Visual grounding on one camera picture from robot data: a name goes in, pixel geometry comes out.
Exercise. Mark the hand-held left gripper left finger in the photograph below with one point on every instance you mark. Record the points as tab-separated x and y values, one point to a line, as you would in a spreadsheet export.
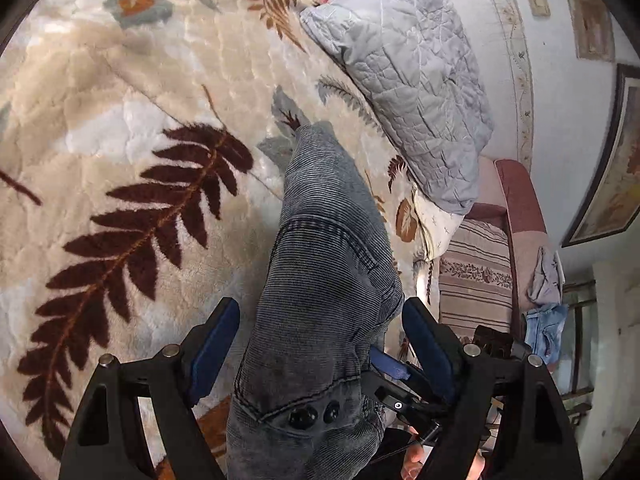
215	350

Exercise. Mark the large framed picture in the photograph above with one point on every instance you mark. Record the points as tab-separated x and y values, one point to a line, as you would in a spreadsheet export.
617	180

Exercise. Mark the grey denim pants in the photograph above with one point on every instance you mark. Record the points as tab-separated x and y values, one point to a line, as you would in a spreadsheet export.
320	270

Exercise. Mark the white floral bedsheet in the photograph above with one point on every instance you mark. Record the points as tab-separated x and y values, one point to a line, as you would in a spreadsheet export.
440	225

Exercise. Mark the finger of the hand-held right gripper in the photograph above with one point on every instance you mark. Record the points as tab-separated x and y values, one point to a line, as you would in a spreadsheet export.
395	367

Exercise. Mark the small framed picture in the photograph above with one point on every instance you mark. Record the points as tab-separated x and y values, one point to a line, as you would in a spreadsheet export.
590	25

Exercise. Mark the pink armchair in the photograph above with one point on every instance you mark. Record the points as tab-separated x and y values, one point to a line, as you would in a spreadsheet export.
525	210

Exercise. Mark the leaf printed fleece blanket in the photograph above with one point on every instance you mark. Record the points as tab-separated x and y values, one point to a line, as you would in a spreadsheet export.
125	110

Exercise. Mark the grey garment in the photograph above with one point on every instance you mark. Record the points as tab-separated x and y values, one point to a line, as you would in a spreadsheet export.
547	275

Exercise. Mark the wooden rack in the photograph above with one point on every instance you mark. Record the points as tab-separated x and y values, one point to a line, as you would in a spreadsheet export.
580	305

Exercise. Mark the striped cushion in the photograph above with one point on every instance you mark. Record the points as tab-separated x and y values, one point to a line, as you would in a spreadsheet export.
475	280

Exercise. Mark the grey quilted pillow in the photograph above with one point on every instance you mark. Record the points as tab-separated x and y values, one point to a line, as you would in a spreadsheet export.
410	75

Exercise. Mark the blue denim shorts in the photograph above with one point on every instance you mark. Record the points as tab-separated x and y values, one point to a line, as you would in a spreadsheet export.
547	330

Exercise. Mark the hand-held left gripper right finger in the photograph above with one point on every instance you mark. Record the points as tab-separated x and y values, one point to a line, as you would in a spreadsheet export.
425	345

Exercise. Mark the person's right hand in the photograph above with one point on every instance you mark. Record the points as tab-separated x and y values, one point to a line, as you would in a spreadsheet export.
416	465

